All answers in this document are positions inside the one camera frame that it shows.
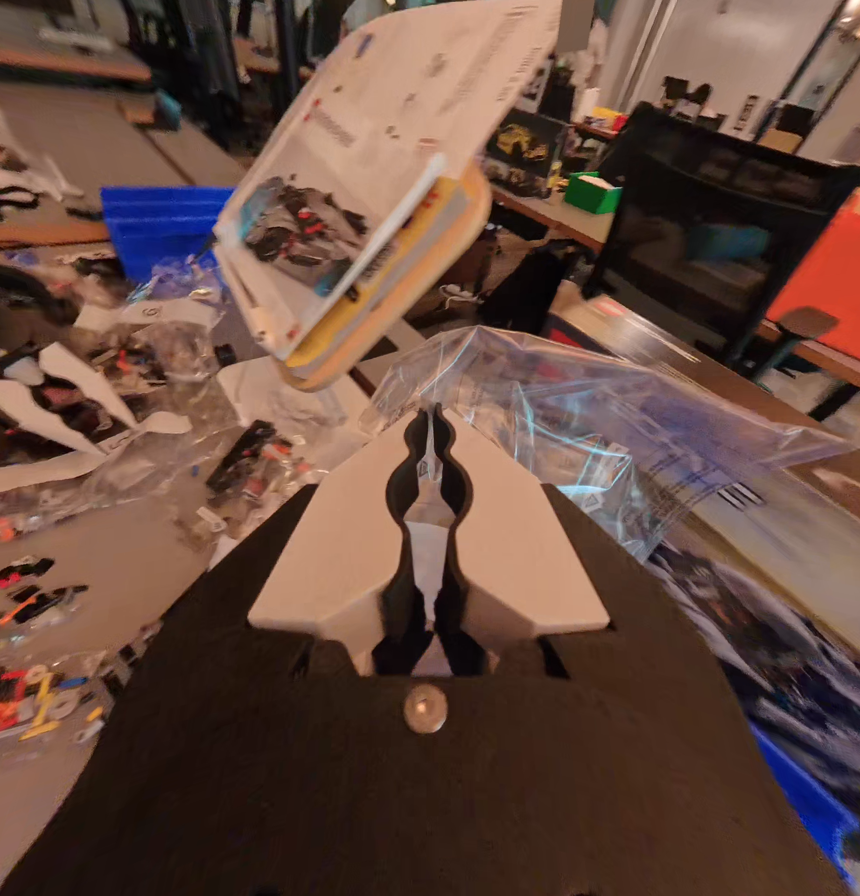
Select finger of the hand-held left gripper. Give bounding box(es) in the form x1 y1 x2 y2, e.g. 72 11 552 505
39 342 140 429
0 380 109 457

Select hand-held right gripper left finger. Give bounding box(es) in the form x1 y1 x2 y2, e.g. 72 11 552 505
248 408 432 674

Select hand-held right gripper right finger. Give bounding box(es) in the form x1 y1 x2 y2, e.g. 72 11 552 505
433 406 611 674

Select scattered loose lego pieces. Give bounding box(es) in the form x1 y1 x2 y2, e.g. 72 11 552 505
0 553 91 631

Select black lego set box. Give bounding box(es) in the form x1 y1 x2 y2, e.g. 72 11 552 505
542 297 860 841

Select dark lego box yellow vehicle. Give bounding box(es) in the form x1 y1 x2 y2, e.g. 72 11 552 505
482 108 571 200

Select black rubber tyres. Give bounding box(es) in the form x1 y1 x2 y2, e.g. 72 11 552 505
0 266 81 326

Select clear bag long dark parts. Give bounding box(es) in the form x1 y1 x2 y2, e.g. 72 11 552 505
73 297 224 393

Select bluish clear plastic bag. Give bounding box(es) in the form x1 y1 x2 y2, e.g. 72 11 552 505
125 255 224 305

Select cluttered wooden desk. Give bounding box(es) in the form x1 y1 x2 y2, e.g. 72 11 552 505
0 80 249 249

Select small zip bag colourful parts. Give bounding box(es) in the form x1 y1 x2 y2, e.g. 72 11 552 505
0 651 112 753

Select green box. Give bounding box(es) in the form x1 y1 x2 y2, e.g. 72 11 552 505
563 171 623 214

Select black mesh office chair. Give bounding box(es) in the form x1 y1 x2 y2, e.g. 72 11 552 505
587 101 860 368

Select orange partition panel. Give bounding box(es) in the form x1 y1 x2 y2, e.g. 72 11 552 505
764 188 860 351

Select instruction booklet stack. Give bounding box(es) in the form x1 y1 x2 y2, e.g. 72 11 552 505
213 0 564 365

